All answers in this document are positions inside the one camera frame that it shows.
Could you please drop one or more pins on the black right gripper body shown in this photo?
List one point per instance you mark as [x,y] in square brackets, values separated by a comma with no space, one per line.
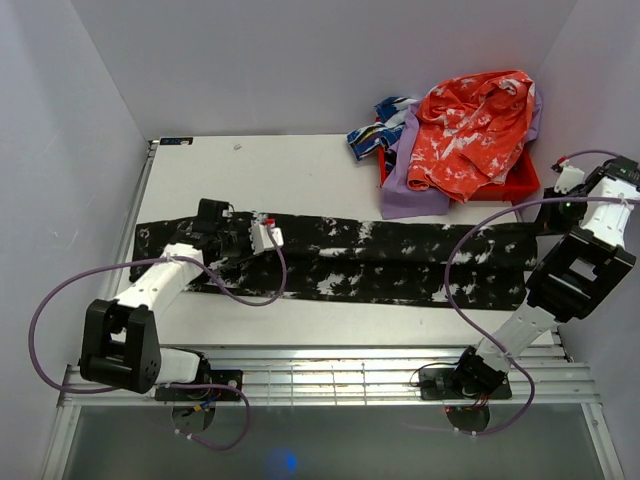
[560,216]

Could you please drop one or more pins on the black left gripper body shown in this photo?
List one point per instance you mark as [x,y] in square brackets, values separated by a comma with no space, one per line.
[235,244]

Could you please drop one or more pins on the black white tie-dye trousers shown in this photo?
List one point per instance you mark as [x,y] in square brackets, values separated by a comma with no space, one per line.
[376,262]

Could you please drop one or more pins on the orange white tie-dye garment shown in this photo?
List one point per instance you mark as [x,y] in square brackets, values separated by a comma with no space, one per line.
[472,130]

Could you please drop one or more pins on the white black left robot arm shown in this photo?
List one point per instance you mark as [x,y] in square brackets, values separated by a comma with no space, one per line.
[121,347]

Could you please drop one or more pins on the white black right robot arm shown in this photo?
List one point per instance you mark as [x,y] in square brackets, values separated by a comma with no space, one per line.
[589,213]

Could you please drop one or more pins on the red plastic bin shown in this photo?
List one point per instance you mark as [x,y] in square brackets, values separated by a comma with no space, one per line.
[521,182]

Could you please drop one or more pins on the blue label sticker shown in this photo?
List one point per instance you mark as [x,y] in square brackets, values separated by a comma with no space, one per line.
[176,141]

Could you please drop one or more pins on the lilac purple garment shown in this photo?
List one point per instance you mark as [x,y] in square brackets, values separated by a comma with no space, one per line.
[397,201]

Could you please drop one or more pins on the blue white patterned garment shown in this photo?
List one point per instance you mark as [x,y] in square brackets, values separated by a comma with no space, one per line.
[385,131]

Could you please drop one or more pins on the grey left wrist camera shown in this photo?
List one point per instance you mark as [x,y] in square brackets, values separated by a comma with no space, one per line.
[265,236]

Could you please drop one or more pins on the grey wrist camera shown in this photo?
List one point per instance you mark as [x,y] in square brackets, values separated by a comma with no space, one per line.
[265,236]
[568,177]

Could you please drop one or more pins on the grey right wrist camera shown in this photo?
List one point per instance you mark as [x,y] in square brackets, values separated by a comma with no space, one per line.
[568,177]

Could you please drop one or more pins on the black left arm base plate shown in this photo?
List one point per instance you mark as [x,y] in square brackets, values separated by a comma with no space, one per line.
[194,410]

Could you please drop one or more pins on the aluminium table frame rails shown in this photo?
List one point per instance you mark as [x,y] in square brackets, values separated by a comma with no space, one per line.
[293,353]

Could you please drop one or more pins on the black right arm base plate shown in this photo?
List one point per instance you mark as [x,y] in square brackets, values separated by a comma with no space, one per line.
[466,399]

